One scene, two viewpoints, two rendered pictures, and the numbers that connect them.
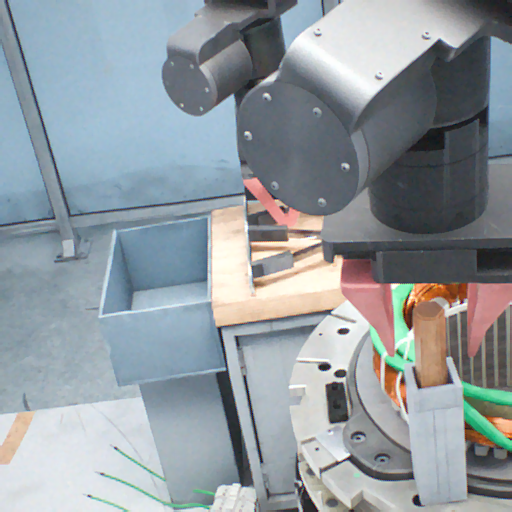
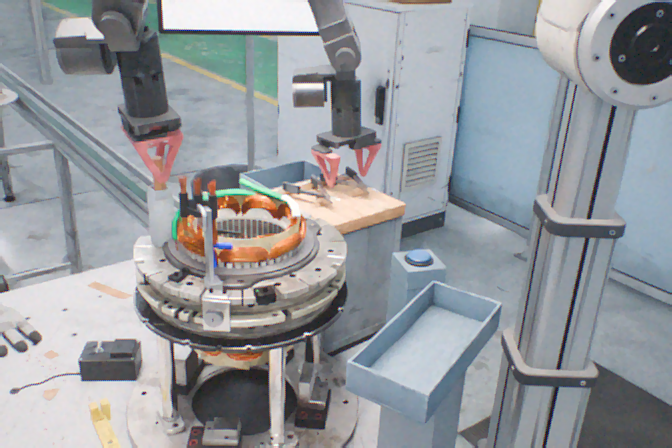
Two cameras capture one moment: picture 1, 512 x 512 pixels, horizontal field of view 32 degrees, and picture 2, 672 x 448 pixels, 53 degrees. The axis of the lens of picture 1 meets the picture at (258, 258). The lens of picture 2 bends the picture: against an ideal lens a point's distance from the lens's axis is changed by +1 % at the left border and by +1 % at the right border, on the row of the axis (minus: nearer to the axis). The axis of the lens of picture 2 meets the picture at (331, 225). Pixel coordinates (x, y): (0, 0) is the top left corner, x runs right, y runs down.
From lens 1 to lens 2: 93 cm
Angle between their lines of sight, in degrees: 42
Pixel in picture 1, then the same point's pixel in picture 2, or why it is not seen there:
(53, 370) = not seen: hidden behind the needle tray
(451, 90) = (121, 62)
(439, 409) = (151, 198)
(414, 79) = (88, 46)
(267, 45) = (339, 93)
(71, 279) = (510, 268)
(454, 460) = (155, 225)
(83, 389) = not seen: hidden behind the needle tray
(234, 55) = (314, 88)
